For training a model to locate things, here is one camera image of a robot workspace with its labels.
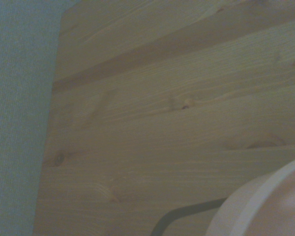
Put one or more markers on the white round bowl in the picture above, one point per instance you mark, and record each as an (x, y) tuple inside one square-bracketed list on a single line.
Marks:
[(268, 209)]

